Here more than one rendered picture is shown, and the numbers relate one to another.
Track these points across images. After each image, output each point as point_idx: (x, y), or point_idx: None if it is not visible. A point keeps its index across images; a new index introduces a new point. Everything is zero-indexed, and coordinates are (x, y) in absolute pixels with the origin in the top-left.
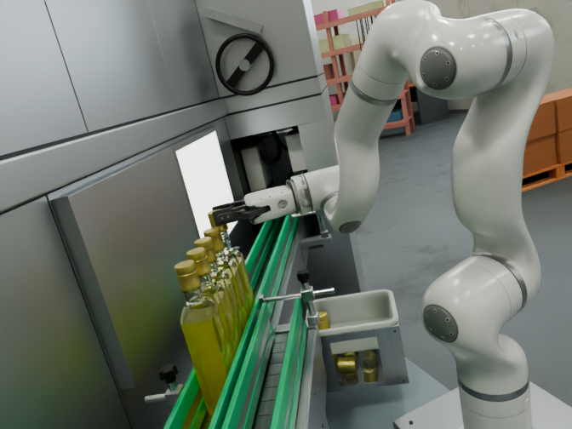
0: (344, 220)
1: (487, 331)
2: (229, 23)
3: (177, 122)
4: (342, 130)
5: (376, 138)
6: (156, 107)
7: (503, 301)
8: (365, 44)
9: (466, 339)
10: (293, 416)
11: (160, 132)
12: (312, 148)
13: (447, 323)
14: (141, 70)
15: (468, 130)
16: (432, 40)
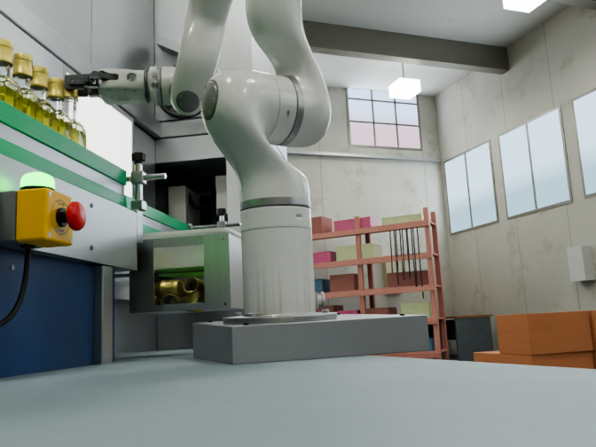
0: (180, 88)
1: (245, 98)
2: (177, 51)
3: (81, 63)
4: (190, 3)
5: (219, 15)
6: (63, 37)
7: (270, 87)
8: None
9: (223, 101)
10: (45, 163)
11: (55, 44)
12: (237, 182)
13: (211, 90)
14: (58, 2)
15: None
16: None
